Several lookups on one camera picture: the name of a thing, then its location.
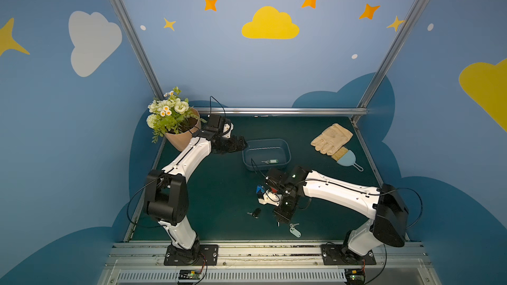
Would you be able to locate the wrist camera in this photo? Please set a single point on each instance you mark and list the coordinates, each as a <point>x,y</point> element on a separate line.
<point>270,198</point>
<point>227,130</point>

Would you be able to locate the controller board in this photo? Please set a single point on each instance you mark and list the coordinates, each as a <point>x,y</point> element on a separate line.
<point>355,277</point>
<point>189,276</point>

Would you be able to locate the terracotta flower pot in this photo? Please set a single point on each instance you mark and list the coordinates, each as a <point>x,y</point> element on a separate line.
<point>181,140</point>

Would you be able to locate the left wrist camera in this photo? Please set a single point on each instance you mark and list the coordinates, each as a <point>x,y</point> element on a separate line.
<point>227,130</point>

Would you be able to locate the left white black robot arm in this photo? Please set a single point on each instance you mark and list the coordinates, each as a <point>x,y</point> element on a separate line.
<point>166,195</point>

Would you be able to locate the translucent blue storage box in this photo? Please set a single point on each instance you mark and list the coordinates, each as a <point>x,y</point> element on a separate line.
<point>266,149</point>

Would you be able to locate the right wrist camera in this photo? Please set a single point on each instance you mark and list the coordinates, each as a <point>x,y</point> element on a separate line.
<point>270,198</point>

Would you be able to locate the key with black tag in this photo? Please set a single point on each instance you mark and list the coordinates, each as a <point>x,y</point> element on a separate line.
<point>256,213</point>

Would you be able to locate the right controller board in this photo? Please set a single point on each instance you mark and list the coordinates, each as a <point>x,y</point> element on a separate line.
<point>355,277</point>

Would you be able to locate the white artificial flowers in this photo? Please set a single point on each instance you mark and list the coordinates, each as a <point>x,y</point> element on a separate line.
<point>171,115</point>

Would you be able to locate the key with green white tag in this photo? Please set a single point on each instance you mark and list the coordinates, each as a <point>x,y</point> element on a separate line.
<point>271,161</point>

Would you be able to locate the key with blue tag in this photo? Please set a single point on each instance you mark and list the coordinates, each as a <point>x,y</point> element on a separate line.
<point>260,191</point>

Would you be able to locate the beige work glove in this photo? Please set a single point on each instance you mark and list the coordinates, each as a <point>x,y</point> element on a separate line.
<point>332,139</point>

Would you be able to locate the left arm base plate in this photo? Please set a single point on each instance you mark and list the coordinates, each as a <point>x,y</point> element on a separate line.
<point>192,257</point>

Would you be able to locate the key with pale green tag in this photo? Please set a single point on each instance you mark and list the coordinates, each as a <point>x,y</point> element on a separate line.
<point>294,231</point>

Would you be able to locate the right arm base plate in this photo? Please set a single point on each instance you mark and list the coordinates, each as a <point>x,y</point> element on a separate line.
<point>333,254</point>

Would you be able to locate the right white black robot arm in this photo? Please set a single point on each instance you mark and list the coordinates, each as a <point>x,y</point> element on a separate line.
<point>384,208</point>

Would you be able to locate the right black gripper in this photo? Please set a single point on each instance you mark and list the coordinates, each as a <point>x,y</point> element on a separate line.
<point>284,210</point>

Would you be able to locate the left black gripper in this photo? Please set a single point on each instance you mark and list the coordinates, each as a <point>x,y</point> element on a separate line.
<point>234,144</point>

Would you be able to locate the left controller board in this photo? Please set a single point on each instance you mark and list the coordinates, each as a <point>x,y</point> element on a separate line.
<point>189,276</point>

